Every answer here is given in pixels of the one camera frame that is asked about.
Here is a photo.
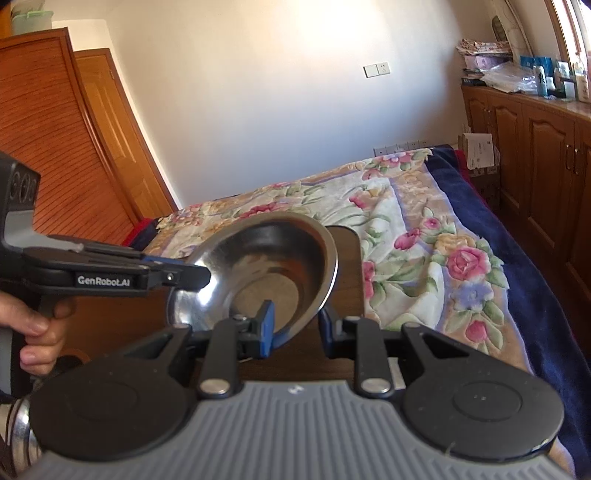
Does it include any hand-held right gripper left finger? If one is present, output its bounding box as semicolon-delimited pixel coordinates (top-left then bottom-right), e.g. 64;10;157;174
99;299;276;400

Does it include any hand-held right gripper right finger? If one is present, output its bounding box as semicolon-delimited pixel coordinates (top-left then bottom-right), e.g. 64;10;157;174
318;305;514;398

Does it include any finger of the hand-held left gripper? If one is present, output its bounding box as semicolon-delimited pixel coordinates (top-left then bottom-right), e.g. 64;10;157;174
146;261;212;296
139;254;188;269

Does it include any stainless steel bowl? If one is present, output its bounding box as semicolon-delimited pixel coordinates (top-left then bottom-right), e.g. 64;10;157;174
167;212;340;349
0;397;44;477

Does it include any person's left hand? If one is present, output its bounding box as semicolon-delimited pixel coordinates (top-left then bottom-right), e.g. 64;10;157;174
0;295;77;377

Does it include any red cloth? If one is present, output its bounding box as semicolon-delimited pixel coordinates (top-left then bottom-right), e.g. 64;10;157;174
131;218;158;243

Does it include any wooden door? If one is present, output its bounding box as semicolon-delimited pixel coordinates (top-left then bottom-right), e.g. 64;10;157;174
74;48;182;220

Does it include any floral blanket with navy border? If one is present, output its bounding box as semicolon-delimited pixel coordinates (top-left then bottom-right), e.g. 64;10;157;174
127;144;591;480

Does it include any slatted wooden wardrobe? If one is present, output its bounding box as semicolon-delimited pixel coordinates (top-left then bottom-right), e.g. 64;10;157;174
0;28;153;247

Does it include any green plastic box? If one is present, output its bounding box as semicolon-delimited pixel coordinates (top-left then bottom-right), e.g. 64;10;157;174
10;0;52;36

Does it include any wooden cabinet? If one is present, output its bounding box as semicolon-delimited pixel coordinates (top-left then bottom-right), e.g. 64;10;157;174
461;83;591;308

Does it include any clear plastic bag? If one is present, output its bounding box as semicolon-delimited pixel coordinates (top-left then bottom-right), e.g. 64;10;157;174
480;62;539;94

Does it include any floral patterned box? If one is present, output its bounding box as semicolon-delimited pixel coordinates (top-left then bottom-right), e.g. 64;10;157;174
457;39;513;57

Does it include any row of bottles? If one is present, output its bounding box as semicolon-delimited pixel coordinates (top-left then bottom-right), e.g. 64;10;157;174
519;53;591;103

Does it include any wooden framed window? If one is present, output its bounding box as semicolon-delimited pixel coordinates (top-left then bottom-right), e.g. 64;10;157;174
545;0;591;70

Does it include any row of wall outlets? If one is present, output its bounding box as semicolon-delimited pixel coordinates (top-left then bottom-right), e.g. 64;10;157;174
373;138;433;157

